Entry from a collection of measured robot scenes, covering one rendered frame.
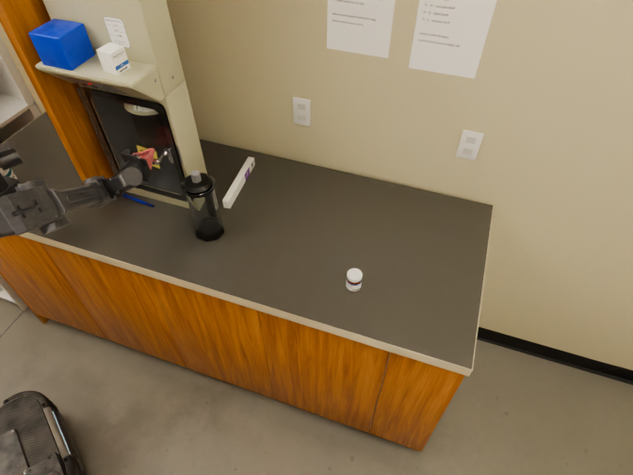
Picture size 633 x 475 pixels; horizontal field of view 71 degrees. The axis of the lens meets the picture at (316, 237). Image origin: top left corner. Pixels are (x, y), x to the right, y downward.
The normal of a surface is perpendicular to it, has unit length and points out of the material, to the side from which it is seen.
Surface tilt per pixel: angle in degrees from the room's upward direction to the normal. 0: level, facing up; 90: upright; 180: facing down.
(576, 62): 90
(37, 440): 0
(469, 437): 0
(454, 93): 90
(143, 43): 90
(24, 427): 0
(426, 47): 90
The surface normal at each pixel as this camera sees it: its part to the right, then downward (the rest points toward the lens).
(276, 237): 0.00, -0.66
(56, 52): -0.33, 0.70
